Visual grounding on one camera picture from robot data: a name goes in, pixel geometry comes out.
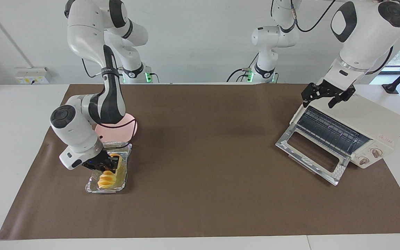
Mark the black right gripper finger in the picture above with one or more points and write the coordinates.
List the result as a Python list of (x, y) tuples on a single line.
[(116, 161)]

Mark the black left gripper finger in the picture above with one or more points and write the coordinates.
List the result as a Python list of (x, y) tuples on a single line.
[(337, 101), (308, 95)]

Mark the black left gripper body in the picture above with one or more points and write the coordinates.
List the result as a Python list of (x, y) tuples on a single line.
[(332, 91)]

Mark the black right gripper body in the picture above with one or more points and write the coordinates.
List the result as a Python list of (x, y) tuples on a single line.
[(97, 164)]

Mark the aluminium foil tray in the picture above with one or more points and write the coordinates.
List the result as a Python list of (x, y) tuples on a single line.
[(123, 154)]

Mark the sliced yellow bread loaf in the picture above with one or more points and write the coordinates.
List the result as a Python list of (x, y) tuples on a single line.
[(106, 180)]

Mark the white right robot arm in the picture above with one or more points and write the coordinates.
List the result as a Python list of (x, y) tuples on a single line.
[(82, 34)]

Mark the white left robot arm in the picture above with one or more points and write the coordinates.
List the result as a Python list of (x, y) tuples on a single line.
[(370, 34)]

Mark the cream toaster oven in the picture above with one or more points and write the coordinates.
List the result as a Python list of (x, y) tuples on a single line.
[(377, 118)]

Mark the large cream oven knob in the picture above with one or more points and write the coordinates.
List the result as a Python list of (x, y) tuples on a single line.
[(376, 152)]

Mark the small cream oven knob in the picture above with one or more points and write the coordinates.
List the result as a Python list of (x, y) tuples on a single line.
[(363, 160)]

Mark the pink round plate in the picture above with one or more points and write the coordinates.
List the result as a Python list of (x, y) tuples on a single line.
[(116, 133)]

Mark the brown paper table mat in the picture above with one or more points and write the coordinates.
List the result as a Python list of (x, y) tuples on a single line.
[(200, 208)]

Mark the glass oven door metal frame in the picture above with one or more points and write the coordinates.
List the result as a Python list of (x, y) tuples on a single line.
[(337, 173)]

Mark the white wall socket box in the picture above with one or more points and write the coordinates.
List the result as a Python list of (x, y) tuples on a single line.
[(33, 75)]

